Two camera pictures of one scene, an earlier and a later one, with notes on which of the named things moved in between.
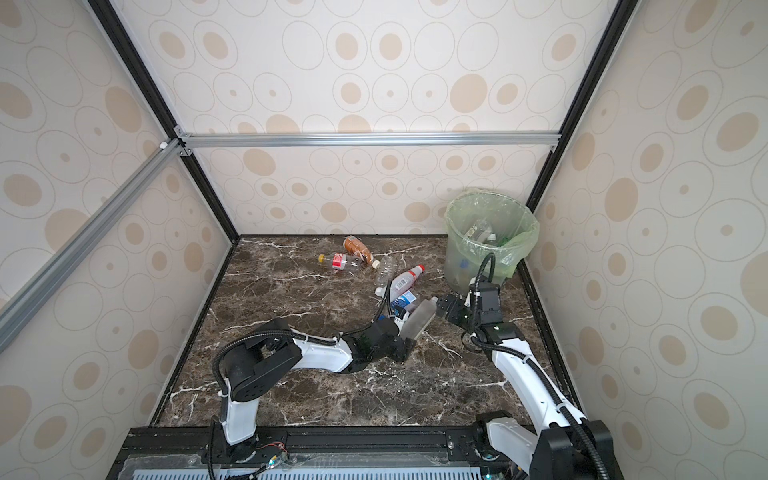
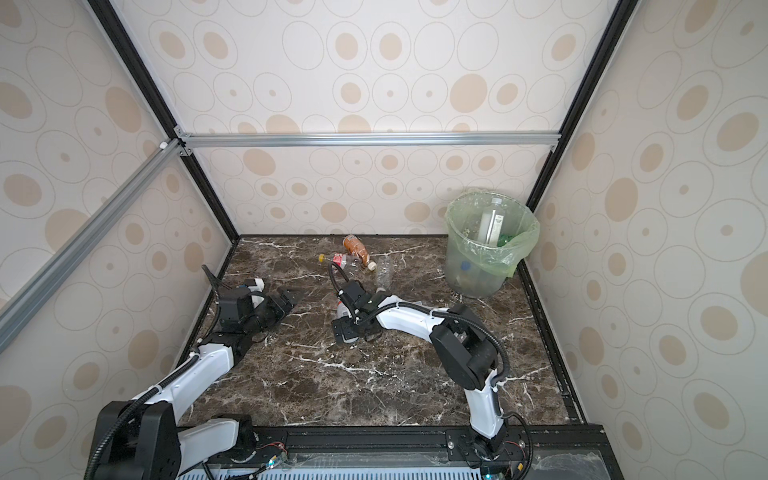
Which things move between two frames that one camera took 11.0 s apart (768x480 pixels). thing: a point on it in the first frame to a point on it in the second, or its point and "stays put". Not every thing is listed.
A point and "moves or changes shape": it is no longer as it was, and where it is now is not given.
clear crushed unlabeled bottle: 387,269 stays put
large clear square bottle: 418,317 moves or changes shape
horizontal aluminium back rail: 364,139 stays put
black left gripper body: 394,352 to 264,317
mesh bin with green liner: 478,223 stays put
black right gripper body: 475,323 to 349,328
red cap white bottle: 404,281 to 342,310
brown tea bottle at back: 355,247 stays put
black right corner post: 604,53 stays put
